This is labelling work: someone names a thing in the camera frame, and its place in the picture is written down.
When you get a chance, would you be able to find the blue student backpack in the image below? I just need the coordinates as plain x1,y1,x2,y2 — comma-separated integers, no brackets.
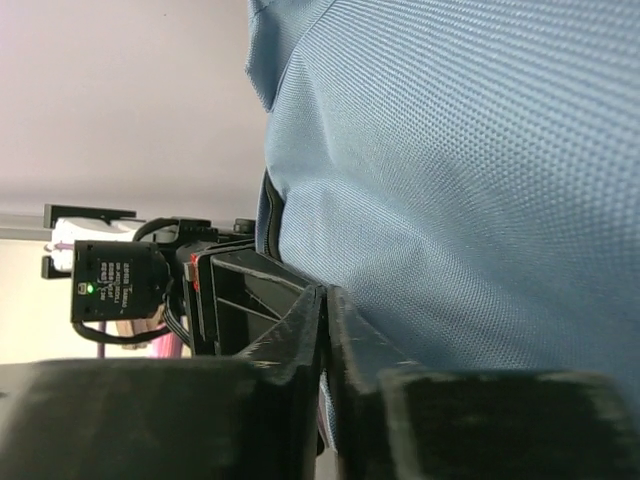
246,1,639,410

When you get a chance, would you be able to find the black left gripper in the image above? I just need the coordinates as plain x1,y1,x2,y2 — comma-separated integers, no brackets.
183,249,318,358

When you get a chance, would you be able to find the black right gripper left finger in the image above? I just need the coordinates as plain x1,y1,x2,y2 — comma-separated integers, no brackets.
1,287,323,479

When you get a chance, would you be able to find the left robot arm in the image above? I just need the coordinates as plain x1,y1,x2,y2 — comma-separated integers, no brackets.
42,204,326,356

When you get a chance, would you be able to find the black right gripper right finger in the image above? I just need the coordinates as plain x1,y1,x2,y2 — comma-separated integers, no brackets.
326,287,639,479

